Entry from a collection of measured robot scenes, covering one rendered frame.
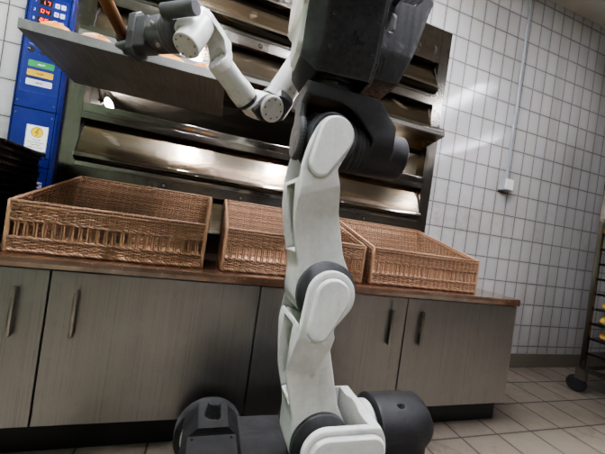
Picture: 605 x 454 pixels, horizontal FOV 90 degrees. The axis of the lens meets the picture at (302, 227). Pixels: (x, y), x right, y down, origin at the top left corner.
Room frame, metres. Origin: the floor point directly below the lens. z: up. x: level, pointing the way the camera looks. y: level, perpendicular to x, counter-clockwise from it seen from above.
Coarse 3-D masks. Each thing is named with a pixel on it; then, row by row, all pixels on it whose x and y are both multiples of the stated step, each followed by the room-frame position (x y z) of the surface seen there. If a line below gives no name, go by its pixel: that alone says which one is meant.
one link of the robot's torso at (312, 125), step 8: (328, 112) 0.66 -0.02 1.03; (312, 120) 0.67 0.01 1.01; (320, 120) 0.65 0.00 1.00; (312, 128) 0.65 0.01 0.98; (360, 136) 0.69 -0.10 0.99; (304, 144) 0.67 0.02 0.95; (352, 152) 0.68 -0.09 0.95; (344, 160) 0.69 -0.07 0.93; (352, 160) 0.70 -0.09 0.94; (344, 168) 0.71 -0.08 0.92
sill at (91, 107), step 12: (84, 108) 1.32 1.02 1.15; (96, 108) 1.33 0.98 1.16; (108, 108) 1.34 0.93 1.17; (132, 120) 1.37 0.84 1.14; (144, 120) 1.39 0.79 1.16; (156, 120) 1.40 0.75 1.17; (192, 132) 1.45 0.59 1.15; (204, 132) 1.47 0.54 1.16; (216, 132) 1.48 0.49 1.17; (240, 144) 1.52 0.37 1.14; (252, 144) 1.54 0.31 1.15; (264, 144) 1.56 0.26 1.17; (408, 180) 1.82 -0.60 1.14; (420, 180) 1.85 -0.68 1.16
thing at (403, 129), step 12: (192, 60) 1.30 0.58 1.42; (252, 84) 1.39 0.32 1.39; (264, 84) 1.40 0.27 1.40; (228, 96) 1.50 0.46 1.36; (396, 120) 1.61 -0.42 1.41; (396, 132) 1.71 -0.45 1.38; (408, 132) 1.70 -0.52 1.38; (420, 132) 1.69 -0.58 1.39; (432, 132) 1.68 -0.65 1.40; (444, 132) 1.71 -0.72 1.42; (408, 144) 1.84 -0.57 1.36; (420, 144) 1.82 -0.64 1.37
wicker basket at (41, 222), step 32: (32, 192) 0.95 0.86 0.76; (64, 192) 1.16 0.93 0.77; (96, 192) 1.30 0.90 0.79; (128, 192) 1.34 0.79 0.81; (160, 192) 1.39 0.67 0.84; (32, 224) 0.98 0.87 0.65; (64, 224) 0.89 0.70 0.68; (96, 224) 0.92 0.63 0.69; (128, 224) 0.95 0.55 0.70; (160, 224) 0.97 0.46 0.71; (192, 224) 1.00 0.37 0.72; (64, 256) 0.90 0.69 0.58; (96, 256) 0.93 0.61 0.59; (128, 256) 0.95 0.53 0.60; (160, 256) 0.98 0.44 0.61; (192, 256) 1.01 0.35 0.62
